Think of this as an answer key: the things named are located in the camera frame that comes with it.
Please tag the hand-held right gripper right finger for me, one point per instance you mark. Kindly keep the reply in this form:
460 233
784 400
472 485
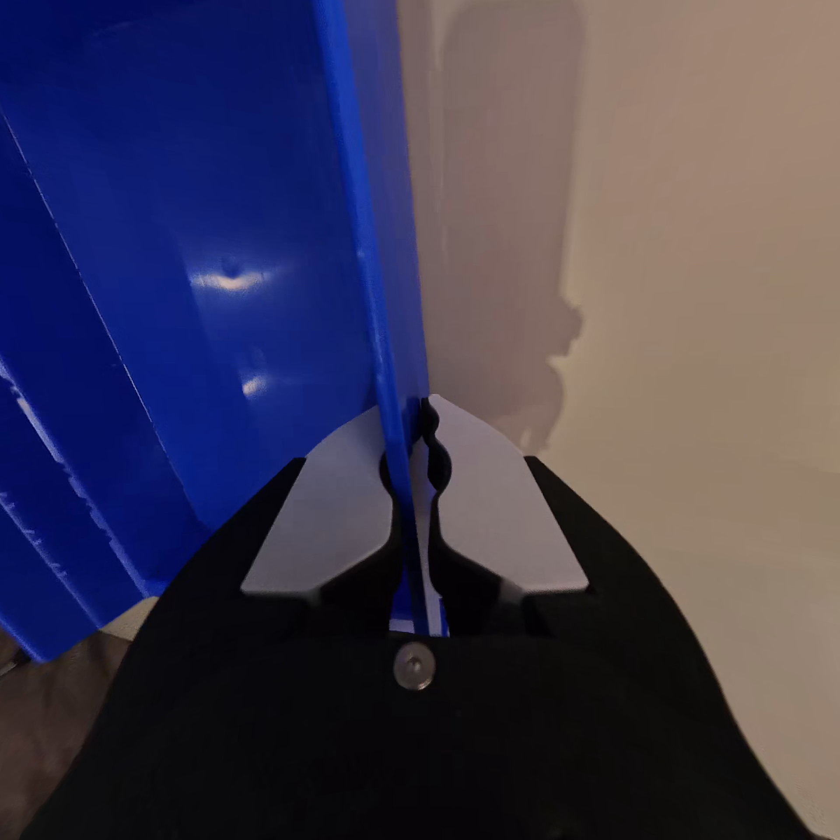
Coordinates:
499 518

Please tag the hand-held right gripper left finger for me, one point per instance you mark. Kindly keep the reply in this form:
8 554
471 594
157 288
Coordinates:
328 518

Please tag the blue plastic bin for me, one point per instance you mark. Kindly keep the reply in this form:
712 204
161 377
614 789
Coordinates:
197 164

